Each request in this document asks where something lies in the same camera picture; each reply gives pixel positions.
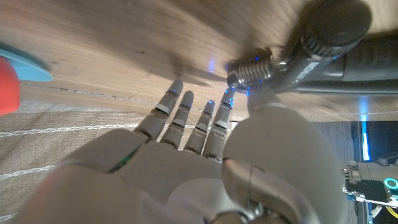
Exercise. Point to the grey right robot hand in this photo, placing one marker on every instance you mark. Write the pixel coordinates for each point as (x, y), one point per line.
(174, 174)

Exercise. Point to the black hand grip exerciser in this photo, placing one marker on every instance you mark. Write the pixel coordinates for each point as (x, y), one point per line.
(311, 68)

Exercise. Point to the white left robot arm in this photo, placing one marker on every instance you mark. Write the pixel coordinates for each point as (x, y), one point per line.
(370, 183)

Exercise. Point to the red apple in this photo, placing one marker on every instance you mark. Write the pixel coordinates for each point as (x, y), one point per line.
(7, 90)

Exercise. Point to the beige striped backdrop cloth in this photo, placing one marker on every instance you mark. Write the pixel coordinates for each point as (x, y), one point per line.
(62, 146)

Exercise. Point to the light blue plate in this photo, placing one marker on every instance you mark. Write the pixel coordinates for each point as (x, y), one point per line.
(28, 70)

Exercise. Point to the dark door panel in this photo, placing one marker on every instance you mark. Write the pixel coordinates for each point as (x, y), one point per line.
(382, 140)

